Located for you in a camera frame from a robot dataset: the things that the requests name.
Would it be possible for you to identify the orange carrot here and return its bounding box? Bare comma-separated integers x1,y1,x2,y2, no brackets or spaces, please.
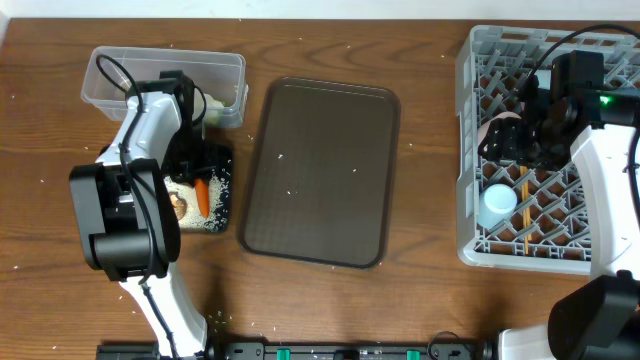
194,178,210,218

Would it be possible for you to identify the pink cup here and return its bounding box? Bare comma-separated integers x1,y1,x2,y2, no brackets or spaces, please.
477,111,521,157

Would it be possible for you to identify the white rice pile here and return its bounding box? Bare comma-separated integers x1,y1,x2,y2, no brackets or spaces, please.
164,176,230,233

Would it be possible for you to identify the brown food scrap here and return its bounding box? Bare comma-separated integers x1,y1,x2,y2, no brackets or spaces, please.
170,193,188,220

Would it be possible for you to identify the white tissue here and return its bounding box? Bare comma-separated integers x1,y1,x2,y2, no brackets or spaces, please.
192,91,225,127

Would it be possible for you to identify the light blue cup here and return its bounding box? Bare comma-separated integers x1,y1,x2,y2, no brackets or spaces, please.
477,184,518,229

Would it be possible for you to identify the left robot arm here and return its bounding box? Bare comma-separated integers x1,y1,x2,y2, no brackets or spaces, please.
69,70,209,359

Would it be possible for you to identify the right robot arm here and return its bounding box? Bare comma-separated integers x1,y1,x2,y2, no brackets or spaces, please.
477,50,639,359

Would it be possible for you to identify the grey dishwasher rack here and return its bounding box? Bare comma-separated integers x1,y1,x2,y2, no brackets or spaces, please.
455,25,639,275

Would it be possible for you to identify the black plastic tray bin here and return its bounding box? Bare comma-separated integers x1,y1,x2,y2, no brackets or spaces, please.
97,143,236,234

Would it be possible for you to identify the clear plastic bin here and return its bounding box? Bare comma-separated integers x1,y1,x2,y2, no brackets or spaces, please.
80,46,249,128

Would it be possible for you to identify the dark brown serving tray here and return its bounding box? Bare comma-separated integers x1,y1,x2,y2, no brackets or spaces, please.
238,77,401,269

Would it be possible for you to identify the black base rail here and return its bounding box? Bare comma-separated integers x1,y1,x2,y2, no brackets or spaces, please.
95,340,501,360

